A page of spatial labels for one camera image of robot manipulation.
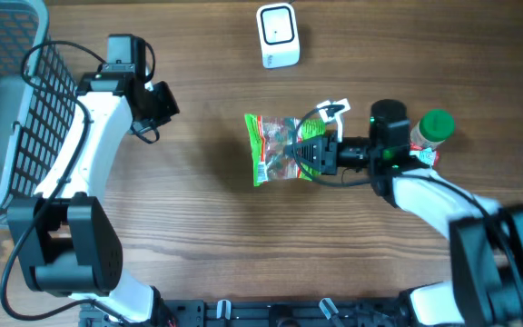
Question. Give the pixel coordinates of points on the colourful candy bag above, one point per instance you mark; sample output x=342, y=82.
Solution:
x=269, y=135

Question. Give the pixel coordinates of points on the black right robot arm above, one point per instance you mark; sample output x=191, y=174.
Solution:
x=485, y=237

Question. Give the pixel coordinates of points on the green lid sauce jar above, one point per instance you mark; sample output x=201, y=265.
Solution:
x=435, y=127

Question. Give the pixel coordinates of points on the dark grey plastic basket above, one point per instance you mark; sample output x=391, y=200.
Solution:
x=33, y=125

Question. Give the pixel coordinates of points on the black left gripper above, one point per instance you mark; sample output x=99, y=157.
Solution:
x=170, y=105

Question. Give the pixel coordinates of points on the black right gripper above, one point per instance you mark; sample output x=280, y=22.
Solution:
x=328, y=145

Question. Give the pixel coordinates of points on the white barcode scanner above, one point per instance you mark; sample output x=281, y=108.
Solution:
x=278, y=35

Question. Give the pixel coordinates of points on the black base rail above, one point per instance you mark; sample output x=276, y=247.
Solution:
x=375, y=312

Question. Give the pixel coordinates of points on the red snack packet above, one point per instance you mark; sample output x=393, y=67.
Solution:
x=427, y=156

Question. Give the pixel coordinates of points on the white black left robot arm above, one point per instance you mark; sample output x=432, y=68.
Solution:
x=63, y=239

